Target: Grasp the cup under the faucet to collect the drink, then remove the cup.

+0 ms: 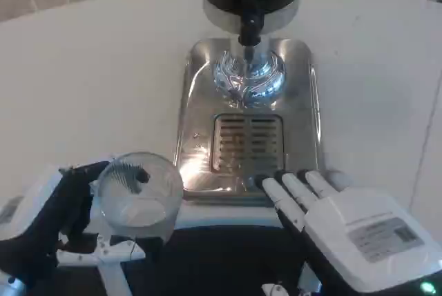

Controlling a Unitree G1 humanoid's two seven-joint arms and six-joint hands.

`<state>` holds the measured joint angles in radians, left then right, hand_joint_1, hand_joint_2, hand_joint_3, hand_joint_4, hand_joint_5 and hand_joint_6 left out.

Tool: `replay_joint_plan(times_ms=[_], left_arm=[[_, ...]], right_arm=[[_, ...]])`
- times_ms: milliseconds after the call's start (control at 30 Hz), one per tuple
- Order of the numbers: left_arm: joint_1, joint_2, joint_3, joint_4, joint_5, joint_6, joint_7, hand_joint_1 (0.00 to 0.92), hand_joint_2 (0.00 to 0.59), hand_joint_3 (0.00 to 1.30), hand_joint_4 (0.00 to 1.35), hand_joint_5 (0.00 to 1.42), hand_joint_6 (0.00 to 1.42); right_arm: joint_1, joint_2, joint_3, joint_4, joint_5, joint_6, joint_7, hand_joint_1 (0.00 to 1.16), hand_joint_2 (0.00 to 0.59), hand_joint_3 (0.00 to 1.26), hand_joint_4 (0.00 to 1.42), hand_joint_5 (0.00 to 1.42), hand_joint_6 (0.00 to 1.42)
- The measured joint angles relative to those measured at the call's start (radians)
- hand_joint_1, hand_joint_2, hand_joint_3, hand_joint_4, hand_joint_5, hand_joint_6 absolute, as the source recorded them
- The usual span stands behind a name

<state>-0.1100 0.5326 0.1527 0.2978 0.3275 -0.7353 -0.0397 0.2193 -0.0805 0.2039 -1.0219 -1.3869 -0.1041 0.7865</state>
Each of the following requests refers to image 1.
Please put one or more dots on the black dispenser tap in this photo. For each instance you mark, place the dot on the black dispenser tap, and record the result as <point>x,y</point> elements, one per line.
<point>251,23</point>

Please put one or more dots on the silver left robot forearm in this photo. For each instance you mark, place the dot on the silver left robot forearm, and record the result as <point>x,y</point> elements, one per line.
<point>8,285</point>

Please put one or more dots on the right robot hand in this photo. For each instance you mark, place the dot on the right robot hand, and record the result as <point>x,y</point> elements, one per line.
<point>362,227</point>

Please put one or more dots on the steel slotted drip grid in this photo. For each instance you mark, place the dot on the steel slotted drip grid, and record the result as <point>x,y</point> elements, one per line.
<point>247,142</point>

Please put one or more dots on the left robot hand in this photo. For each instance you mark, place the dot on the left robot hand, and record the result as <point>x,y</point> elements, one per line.
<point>45,220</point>

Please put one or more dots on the steel drip tray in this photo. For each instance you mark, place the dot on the steel drip tray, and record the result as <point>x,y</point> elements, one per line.
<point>300,109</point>

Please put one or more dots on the clear ribbed glass cup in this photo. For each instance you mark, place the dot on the clear ribbed glass cup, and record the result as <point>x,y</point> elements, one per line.
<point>138,199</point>

